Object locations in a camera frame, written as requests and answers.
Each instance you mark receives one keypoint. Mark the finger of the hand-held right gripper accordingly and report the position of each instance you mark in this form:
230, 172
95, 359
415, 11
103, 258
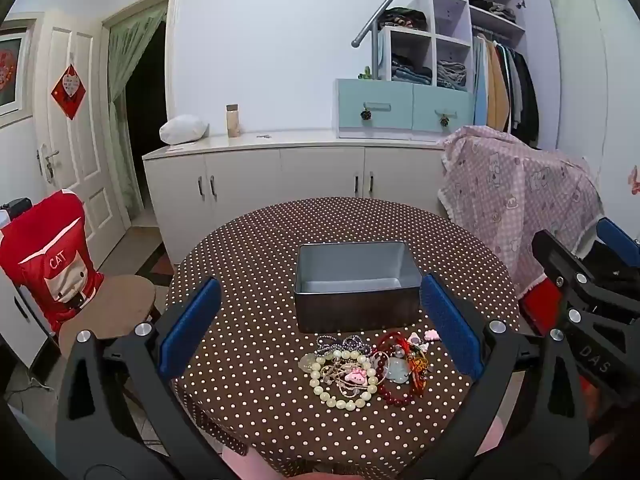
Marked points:
617, 240
555, 255

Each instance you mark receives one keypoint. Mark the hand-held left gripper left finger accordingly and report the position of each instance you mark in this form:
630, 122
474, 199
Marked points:
192, 330

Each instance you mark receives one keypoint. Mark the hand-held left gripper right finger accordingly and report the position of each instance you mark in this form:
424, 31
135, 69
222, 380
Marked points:
450, 330

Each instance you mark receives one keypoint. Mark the pink charm keyring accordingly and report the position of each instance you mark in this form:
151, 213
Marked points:
431, 334

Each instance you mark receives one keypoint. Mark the pale jade pendant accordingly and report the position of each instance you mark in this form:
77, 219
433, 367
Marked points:
397, 371

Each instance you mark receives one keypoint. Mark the grey metal tin box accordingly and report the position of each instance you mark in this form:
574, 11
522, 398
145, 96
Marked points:
350, 305

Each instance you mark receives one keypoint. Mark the round pale stone pendant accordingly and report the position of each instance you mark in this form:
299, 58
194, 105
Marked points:
307, 363

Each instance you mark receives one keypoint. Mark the red chair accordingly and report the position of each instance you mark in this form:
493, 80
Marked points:
542, 305

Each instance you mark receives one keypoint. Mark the pink printed blanket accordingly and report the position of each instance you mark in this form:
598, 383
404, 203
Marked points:
515, 195

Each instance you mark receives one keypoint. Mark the brown round seat cushion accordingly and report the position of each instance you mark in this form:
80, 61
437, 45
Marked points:
115, 305

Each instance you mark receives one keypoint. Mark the white sideboard cabinet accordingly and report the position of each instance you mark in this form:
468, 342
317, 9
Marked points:
250, 175

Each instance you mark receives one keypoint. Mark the small white cabinet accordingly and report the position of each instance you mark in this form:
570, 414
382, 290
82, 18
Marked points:
25, 345

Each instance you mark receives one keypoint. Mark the row of hanging clothes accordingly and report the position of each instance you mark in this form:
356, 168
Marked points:
500, 90

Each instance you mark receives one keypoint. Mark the white panel door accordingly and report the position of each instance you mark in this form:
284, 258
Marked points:
95, 160

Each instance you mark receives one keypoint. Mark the white bag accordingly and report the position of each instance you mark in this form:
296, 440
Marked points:
182, 129

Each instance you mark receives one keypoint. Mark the folded grey clothes stack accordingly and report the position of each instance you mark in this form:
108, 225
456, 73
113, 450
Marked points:
451, 75

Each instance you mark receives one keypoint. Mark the beige bottle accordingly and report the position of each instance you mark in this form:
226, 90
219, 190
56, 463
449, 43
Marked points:
233, 122

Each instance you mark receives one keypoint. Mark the black device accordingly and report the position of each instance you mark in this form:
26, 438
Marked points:
17, 208

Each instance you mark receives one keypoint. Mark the white open wardrobe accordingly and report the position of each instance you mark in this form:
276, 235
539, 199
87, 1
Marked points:
537, 35

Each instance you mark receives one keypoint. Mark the folded jeans stack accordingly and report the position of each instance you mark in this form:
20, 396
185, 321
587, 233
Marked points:
410, 71

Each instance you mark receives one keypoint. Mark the teal drawer unit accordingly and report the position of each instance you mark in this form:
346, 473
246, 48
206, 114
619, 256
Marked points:
350, 105

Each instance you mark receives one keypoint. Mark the dark clothes on shelf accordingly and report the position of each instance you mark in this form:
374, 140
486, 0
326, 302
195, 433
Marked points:
492, 7

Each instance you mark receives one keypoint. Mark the green curtain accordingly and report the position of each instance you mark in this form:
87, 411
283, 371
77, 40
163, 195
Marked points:
120, 85

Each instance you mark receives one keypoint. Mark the small green figure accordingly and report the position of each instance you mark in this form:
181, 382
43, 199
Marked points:
365, 73

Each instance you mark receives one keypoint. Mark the red diamond door decoration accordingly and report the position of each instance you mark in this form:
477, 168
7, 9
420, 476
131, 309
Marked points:
68, 91

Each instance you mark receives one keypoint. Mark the dark clothes pile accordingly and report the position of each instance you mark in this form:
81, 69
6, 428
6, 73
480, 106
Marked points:
402, 19

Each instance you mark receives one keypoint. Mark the grey metal handrail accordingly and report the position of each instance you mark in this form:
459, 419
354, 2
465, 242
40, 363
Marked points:
385, 5

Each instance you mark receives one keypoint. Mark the window with red papercuts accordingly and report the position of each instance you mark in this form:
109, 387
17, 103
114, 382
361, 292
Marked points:
12, 70

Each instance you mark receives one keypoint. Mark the butterfly wall sticker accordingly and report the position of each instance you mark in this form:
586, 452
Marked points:
635, 180

